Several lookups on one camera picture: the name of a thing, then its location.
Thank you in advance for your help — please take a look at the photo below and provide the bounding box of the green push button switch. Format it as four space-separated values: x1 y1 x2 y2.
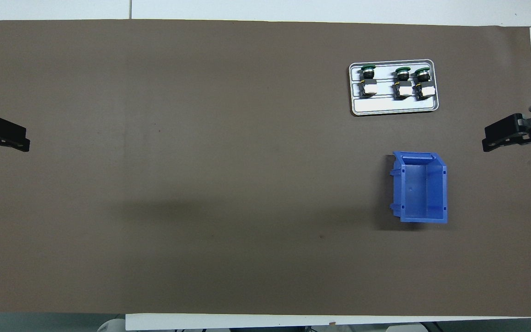
393 66 413 100
360 65 378 98
413 66 436 100

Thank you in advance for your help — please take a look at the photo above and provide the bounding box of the blue plastic storage bin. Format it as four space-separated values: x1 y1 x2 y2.
389 151 448 225

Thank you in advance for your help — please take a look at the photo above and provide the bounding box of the silver metal tray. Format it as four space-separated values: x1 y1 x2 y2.
349 59 440 116

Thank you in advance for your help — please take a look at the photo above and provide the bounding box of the brown table mat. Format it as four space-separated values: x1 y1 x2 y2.
0 19 531 318

